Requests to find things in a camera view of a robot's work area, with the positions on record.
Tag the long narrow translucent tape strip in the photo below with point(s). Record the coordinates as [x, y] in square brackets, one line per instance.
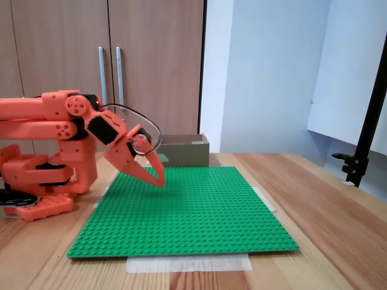
[267, 201]

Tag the short translucent tape strip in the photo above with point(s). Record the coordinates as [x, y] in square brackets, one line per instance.
[99, 199]

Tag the brown cardboard box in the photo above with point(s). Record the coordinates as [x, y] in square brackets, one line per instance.
[187, 154]

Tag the black stand pole with clamp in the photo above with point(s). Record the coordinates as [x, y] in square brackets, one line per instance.
[367, 130]

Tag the small white tape piece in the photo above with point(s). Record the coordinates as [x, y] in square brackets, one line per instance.
[349, 183]

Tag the wide translucent tape strip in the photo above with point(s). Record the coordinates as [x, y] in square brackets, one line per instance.
[187, 263]

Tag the green lego baseplate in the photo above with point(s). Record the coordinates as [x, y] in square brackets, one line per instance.
[181, 217]

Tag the white wall panel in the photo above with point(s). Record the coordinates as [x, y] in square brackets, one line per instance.
[338, 75]

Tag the brown wooden cabinet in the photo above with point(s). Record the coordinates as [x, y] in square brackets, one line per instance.
[151, 45]

